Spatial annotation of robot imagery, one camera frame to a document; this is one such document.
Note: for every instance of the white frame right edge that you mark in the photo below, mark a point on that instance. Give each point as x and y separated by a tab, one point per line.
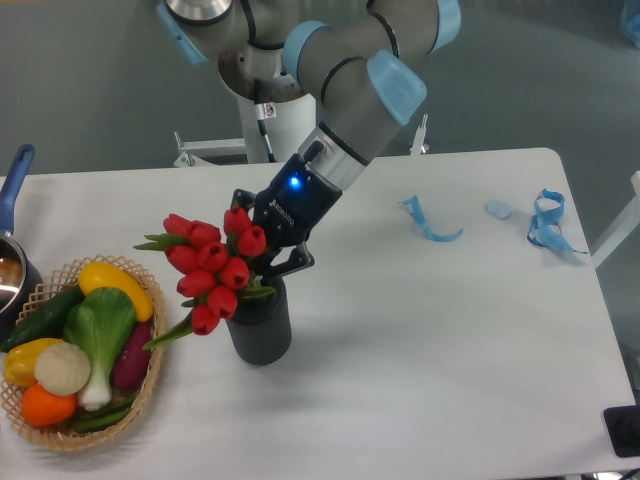
619	229

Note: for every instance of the green bean pods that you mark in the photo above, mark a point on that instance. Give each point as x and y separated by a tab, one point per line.
103	418

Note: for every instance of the green bok choy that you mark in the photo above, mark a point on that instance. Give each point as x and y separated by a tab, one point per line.
101	326

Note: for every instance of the blue handled saucepan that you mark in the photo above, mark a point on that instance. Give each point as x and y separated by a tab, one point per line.
19	277

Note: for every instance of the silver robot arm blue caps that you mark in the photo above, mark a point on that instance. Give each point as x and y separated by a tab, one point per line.
322	102

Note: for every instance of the dark green cucumber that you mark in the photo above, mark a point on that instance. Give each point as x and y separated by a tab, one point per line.
47	321

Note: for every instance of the yellow bell pepper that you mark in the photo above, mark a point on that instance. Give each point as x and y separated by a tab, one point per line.
19	363

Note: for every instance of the woven wicker basket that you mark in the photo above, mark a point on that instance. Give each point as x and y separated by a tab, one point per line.
64	438

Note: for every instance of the dark grey ribbed vase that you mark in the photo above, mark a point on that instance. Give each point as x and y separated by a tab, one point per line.
260	329

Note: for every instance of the orange fruit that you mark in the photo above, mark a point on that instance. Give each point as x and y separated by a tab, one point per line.
40	408

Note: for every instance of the blue ribbon strip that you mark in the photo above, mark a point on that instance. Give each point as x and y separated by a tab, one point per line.
413	207

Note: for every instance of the black device table corner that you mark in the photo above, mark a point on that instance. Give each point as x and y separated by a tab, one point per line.
623	429

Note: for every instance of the red tulip bouquet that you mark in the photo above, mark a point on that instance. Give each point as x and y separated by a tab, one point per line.
218	267

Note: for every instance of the blue tangled ribbon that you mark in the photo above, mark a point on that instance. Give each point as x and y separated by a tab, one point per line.
545	230

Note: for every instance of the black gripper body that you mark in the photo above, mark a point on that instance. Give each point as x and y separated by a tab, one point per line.
306	187

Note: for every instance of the purple sweet potato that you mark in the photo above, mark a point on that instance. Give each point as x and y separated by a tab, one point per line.
131	366

